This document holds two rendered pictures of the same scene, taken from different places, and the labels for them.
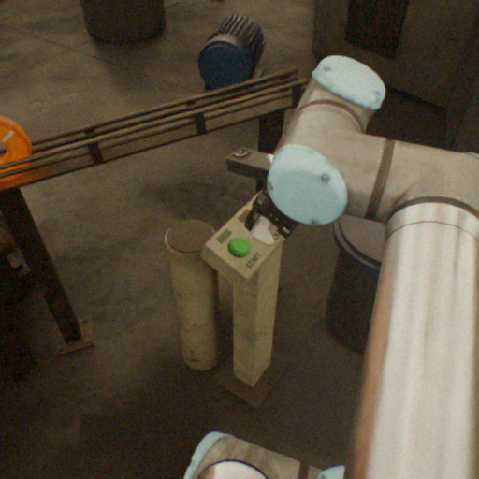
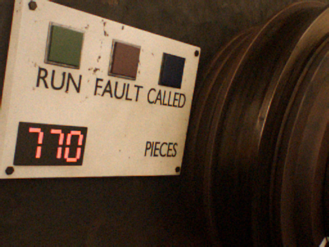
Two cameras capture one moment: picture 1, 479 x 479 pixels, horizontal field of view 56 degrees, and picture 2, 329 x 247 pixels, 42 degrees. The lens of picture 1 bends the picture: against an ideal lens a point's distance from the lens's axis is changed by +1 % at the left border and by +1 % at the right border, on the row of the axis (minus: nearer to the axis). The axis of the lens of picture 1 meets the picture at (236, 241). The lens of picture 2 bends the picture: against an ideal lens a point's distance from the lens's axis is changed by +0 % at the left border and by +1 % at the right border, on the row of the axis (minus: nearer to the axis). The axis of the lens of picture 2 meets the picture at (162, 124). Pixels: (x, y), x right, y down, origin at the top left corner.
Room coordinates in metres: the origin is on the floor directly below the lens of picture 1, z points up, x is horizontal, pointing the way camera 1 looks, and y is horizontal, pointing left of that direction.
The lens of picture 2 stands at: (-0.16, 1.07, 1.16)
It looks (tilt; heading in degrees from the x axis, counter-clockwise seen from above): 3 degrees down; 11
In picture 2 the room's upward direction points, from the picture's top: 9 degrees clockwise
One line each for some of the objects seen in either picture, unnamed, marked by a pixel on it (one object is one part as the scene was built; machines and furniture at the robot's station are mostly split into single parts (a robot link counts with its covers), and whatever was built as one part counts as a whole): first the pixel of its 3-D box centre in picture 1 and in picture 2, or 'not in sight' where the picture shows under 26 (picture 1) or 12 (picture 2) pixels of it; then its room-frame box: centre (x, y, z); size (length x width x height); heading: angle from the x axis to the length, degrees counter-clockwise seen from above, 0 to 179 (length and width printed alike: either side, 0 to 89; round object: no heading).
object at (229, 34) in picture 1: (235, 51); not in sight; (2.63, 0.01, 0.17); 0.57 x 0.31 x 0.34; 165
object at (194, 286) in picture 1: (196, 303); not in sight; (0.74, 0.11, 0.26); 0.12 x 0.12 x 0.52
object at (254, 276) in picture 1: (254, 310); not in sight; (0.68, -0.05, 0.31); 0.24 x 0.16 x 0.62; 145
